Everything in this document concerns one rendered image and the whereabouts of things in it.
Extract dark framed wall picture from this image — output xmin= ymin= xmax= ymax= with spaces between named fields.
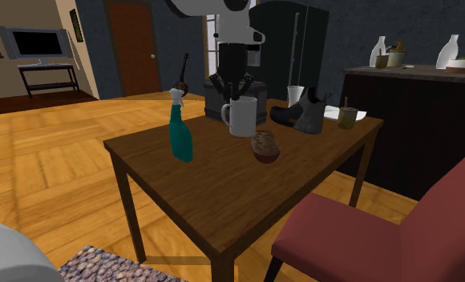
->
xmin=68 ymin=8 xmax=84 ymax=43

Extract dark counter cabinet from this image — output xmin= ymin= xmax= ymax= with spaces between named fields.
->
xmin=339 ymin=63 xmax=465 ymax=203

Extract teal spray bottle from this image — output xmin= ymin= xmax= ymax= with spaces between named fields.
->
xmin=168 ymin=87 xmax=194 ymax=163

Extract small olive pot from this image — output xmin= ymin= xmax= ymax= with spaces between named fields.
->
xmin=374 ymin=48 xmax=390 ymax=71

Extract black refrigerator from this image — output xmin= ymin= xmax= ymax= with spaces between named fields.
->
xmin=249 ymin=0 xmax=331 ymax=103

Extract black and grey boot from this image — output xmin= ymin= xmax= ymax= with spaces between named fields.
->
xmin=269 ymin=87 xmax=333 ymax=135

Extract white vase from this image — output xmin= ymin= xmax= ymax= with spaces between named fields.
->
xmin=368 ymin=35 xmax=388 ymax=68
xmin=435 ymin=34 xmax=460 ymax=71

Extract black television stand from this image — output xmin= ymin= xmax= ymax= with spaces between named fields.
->
xmin=17 ymin=62 xmax=81 ymax=100

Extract grey sofa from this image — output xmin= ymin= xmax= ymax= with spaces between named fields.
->
xmin=0 ymin=213 xmax=66 ymax=282

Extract brown door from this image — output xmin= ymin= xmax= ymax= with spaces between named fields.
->
xmin=104 ymin=0 xmax=162 ymax=99

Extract brown wooden table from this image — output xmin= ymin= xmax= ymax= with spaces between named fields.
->
xmin=103 ymin=97 xmax=385 ymax=282

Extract red chair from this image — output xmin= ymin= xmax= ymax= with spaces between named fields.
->
xmin=263 ymin=146 xmax=465 ymax=282

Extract banjo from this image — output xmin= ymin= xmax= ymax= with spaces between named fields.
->
xmin=172 ymin=52 xmax=191 ymax=98

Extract cream pot with yellow tool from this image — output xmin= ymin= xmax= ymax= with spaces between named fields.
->
xmin=386 ymin=40 xmax=408 ymax=69

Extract white mug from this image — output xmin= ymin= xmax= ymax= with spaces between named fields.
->
xmin=220 ymin=95 xmax=258 ymax=139

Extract white and brown bowl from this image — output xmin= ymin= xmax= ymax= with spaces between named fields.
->
xmin=444 ymin=56 xmax=465 ymax=75

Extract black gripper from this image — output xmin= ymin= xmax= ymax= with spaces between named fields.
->
xmin=209 ymin=43 xmax=255 ymax=101

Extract pebble patterned rug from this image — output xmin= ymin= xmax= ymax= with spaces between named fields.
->
xmin=58 ymin=244 xmax=188 ymax=282

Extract grey television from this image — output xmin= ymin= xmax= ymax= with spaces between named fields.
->
xmin=0 ymin=25 xmax=75 ymax=66

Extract white cup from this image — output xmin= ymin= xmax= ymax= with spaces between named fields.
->
xmin=286 ymin=85 xmax=306 ymax=107

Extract olive jar with stick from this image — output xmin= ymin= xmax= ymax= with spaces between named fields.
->
xmin=336 ymin=96 xmax=360 ymax=131

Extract window with pale frame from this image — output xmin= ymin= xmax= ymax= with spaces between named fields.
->
xmin=202 ymin=13 xmax=222 ymax=80

